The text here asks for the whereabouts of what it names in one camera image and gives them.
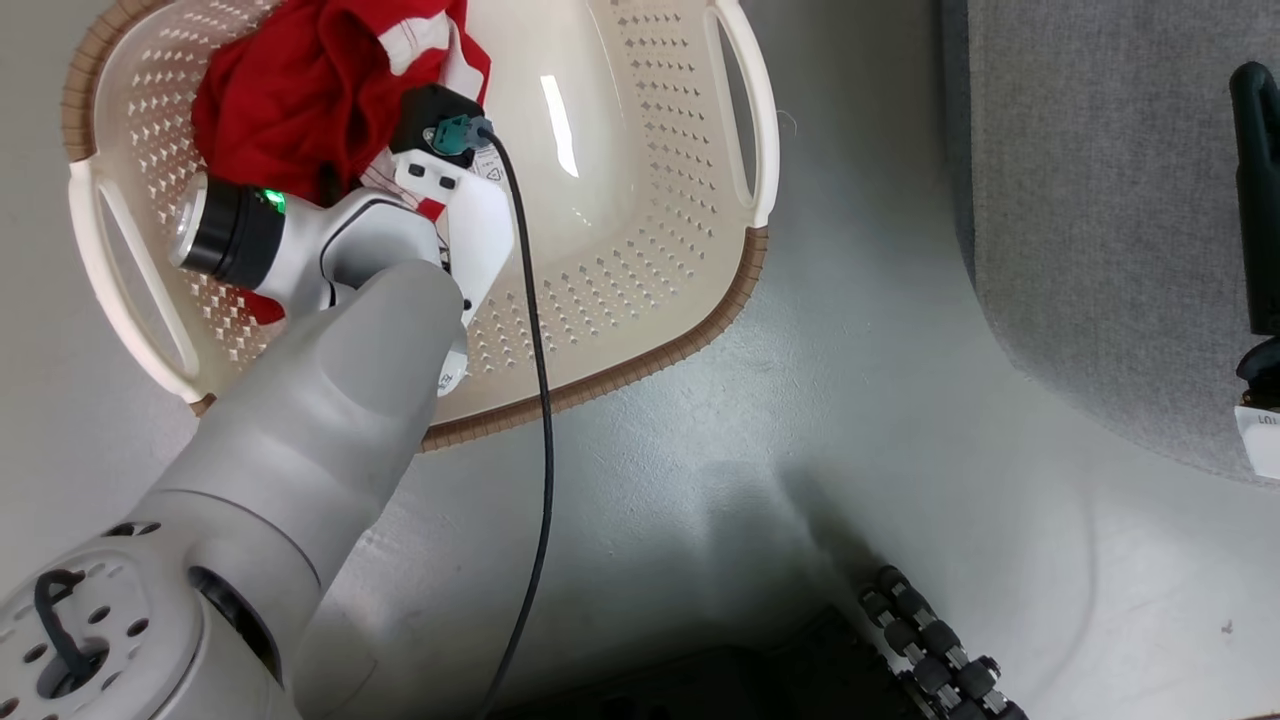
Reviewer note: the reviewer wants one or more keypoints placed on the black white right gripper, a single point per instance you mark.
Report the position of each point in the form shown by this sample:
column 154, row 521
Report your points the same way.
column 1265, row 375

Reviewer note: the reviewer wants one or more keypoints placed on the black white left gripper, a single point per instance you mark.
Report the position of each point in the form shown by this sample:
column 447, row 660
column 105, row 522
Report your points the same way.
column 370, row 240

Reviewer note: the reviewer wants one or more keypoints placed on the red basketball jersey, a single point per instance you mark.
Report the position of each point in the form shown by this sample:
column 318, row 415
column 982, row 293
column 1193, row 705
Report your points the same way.
column 290, row 90

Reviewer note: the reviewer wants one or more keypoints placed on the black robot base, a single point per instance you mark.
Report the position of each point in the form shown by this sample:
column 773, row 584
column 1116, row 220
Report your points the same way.
column 700, row 685

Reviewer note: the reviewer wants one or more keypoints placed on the grey fabric sofa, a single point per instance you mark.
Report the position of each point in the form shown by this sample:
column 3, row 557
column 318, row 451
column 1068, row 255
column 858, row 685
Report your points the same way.
column 1100, row 200

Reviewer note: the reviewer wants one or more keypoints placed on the cream laundry basket brown rim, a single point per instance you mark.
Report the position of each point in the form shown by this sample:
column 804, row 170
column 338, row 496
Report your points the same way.
column 620, row 250

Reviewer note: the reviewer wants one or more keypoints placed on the black roller robot wheel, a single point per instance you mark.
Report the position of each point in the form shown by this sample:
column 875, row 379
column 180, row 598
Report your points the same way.
column 930, row 650

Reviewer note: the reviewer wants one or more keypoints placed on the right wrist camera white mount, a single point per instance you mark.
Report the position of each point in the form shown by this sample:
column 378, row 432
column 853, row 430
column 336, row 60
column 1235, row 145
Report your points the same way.
column 1262, row 440

